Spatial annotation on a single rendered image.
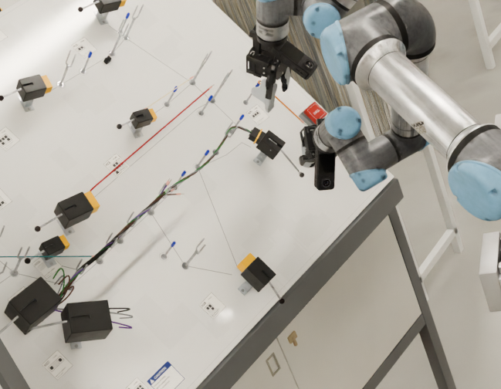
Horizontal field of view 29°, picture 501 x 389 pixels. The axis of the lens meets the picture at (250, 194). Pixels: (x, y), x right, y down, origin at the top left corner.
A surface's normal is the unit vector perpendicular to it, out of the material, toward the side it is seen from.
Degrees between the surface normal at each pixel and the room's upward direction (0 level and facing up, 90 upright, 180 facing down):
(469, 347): 0
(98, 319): 52
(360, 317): 90
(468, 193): 93
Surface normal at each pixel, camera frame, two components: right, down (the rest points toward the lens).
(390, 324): 0.72, 0.07
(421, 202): -0.34, -0.83
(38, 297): 0.37, -0.46
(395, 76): -0.46, -0.40
